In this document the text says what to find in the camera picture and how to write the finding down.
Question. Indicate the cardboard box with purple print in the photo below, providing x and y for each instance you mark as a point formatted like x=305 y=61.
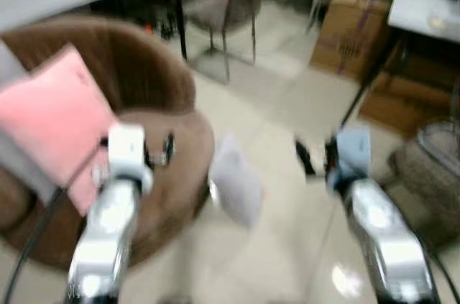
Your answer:
x=348 y=34

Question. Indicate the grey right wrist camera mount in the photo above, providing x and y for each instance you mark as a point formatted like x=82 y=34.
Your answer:
x=353 y=147

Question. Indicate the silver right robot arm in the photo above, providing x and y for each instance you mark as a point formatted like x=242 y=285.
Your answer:
x=381 y=239

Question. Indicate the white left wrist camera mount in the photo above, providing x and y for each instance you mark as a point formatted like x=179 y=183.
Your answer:
x=128 y=147

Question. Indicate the grey chair with metal legs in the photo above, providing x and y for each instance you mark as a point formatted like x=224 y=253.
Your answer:
x=215 y=9

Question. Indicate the white table with black legs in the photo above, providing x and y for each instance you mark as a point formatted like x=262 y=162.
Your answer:
x=424 y=9

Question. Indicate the brown velvet round sofa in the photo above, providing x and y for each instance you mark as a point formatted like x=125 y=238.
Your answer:
x=158 y=81

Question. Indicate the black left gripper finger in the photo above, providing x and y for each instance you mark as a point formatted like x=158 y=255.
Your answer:
x=169 y=150

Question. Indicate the plain brown cardboard box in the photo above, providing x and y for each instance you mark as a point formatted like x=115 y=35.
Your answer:
x=402 y=103

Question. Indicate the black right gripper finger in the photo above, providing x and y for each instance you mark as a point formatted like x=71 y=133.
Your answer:
x=306 y=157

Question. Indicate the pink plush pillow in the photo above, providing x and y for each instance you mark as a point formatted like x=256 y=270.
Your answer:
x=50 y=117

